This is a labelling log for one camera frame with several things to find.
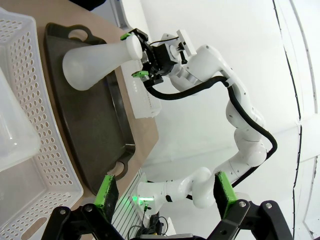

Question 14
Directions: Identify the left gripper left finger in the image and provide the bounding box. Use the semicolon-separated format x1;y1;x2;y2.
41;174;120;240

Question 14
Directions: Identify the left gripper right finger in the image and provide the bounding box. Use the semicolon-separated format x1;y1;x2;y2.
207;171;293;240

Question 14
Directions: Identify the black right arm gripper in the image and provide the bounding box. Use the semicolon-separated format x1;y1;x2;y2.
120;27;179;85

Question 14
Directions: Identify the translucent white plastic flask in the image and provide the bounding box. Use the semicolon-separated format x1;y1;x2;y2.
0;67;42;173
61;34;144;91

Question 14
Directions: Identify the white perforated plastic basket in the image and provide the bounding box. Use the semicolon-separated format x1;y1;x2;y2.
126;59;163;120
0;7;85;240

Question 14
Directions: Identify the white side table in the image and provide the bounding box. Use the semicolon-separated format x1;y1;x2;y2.
109;0;141;33

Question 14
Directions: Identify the dark brown plastic tray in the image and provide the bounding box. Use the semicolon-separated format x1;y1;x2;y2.
43;22;137;197

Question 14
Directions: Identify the grey ribbed robot base plate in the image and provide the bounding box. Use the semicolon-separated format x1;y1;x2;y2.
111;169;157;237

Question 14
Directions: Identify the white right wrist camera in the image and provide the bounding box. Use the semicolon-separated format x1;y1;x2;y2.
175;29;198;57

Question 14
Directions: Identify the black cable bundle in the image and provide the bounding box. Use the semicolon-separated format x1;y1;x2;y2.
126;203;174;238

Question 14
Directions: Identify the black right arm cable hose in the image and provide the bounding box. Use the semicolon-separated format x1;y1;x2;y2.
144;75;279;201

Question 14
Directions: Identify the thin black wall cable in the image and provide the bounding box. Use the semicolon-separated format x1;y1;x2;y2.
272;0;304;240

